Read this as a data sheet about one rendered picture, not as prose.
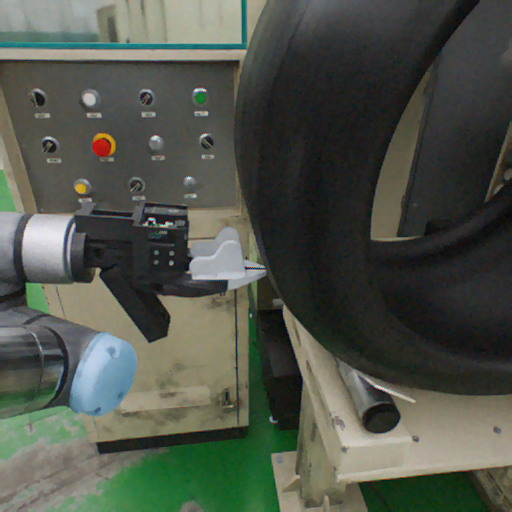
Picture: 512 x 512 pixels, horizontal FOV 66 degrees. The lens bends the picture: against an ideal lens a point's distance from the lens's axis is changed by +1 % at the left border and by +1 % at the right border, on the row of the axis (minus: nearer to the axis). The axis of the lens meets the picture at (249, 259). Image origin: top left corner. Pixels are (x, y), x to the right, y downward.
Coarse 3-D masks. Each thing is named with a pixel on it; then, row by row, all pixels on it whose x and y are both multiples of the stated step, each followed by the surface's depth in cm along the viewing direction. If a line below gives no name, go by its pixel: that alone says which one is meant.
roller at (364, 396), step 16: (352, 368) 50; (352, 384) 49; (368, 384) 47; (352, 400) 49; (368, 400) 46; (384, 400) 45; (368, 416) 45; (384, 416) 45; (400, 416) 45; (384, 432) 46
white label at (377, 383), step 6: (360, 372) 45; (366, 378) 43; (372, 378) 44; (372, 384) 42; (378, 384) 42; (384, 384) 44; (390, 384) 46; (384, 390) 42; (390, 390) 42; (396, 390) 44; (402, 396) 43; (408, 396) 44
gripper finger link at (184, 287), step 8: (176, 280) 42; (184, 280) 42; (192, 280) 42; (200, 280) 43; (208, 280) 43; (216, 280) 43; (224, 280) 43; (168, 288) 42; (176, 288) 42; (184, 288) 41; (192, 288) 42; (200, 288) 42; (208, 288) 43; (216, 288) 43; (224, 288) 44; (176, 296) 42; (184, 296) 42; (192, 296) 42; (200, 296) 42
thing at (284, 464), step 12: (276, 456) 137; (288, 456) 137; (276, 468) 133; (288, 468) 133; (276, 480) 129; (288, 480) 129; (288, 492) 126; (348, 492) 126; (360, 492) 126; (288, 504) 123; (300, 504) 123; (336, 504) 122; (348, 504) 123; (360, 504) 123
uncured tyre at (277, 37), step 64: (320, 0) 27; (384, 0) 25; (448, 0) 24; (256, 64) 36; (320, 64) 27; (384, 64) 26; (256, 128) 33; (320, 128) 28; (384, 128) 28; (256, 192) 35; (320, 192) 30; (320, 256) 33; (384, 256) 67; (448, 256) 68; (320, 320) 38; (384, 320) 37; (448, 320) 60; (448, 384) 43
